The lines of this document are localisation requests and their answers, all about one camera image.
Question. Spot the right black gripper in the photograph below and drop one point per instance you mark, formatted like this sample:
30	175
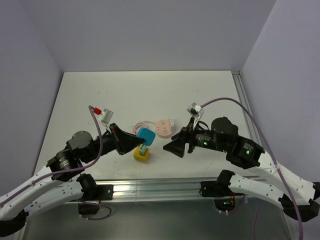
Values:
176	146

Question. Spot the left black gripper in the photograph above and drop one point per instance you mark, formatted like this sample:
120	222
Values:
124	141

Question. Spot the green plug adapter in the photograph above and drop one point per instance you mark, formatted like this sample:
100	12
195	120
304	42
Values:
142	149

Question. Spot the pink round power strip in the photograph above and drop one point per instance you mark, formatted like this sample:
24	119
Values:
164	128

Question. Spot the blue plug adapter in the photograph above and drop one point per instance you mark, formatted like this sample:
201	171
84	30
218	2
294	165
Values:
146	134

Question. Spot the yellow cube socket adapter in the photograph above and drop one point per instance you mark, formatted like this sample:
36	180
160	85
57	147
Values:
141	157

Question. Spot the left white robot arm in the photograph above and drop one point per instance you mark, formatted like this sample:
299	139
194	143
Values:
62	179

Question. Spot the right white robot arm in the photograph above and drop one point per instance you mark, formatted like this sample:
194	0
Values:
289	192

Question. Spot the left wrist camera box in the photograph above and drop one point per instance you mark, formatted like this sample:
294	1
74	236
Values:
105	117

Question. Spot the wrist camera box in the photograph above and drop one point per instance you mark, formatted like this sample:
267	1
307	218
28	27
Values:
196	111
105	117

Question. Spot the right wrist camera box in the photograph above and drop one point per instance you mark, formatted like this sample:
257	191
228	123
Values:
196	111

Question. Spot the aluminium front rail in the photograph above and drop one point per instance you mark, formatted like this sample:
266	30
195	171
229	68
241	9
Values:
155	190

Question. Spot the aluminium rail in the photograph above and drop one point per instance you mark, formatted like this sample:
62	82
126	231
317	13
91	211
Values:
155	190
252	130

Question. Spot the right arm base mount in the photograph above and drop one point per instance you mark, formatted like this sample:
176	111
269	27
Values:
225	201

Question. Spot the aluminium right rail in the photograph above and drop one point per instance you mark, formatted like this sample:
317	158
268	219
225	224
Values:
252	130

